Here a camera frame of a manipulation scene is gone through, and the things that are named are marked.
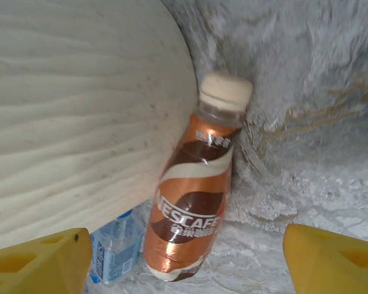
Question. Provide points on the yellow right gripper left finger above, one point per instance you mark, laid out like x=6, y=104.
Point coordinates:
x=33, y=266

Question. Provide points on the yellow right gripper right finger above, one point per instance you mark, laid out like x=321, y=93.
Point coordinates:
x=337, y=266

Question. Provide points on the clear soda water bottle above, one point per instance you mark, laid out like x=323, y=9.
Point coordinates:
x=116, y=254

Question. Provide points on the brown Nescafe coffee bottle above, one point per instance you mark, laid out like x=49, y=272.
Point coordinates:
x=187, y=199

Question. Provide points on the cream plastic bin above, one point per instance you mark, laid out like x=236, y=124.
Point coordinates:
x=79, y=122

